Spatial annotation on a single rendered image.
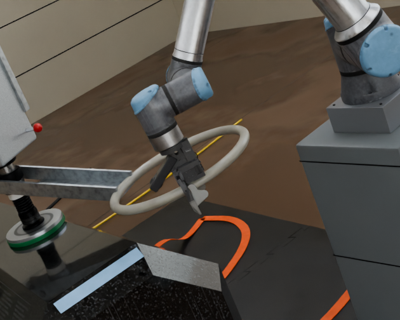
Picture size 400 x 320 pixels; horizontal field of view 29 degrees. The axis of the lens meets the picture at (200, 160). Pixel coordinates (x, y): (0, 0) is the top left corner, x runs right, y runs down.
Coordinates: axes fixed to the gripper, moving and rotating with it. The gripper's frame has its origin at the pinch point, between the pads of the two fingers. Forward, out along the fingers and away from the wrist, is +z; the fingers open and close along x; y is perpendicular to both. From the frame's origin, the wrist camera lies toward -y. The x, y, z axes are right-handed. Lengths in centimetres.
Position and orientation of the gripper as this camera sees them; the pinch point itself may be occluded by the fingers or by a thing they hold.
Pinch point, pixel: (195, 208)
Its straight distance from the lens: 223.0
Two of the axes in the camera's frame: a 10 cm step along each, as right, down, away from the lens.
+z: 4.4, 8.5, 2.8
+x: -1.0, -2.6, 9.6
